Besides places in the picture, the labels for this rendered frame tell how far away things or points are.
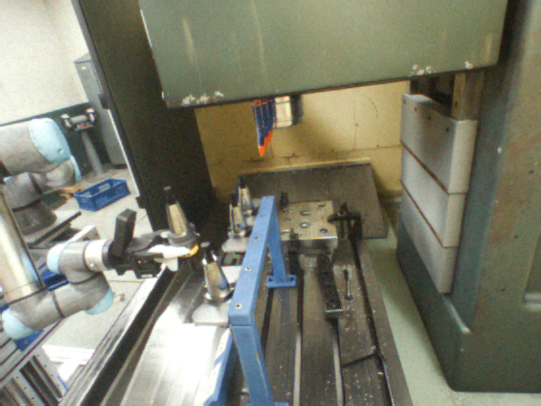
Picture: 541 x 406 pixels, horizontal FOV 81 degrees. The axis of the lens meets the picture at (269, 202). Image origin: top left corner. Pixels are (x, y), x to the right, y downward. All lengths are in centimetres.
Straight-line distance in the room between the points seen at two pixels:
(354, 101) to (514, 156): 136
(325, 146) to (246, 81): 146
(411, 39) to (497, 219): 43
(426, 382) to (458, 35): 98
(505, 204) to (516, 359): 50
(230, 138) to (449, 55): 162
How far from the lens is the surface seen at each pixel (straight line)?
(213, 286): 62
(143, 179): 147
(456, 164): 88
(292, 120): 95
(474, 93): 86
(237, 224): 79
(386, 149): 216
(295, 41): 67
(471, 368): 117
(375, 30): 68
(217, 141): 216
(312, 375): 89
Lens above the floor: 163
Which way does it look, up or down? 26 degrees down
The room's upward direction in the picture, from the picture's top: 9 degrees counter-clockwise
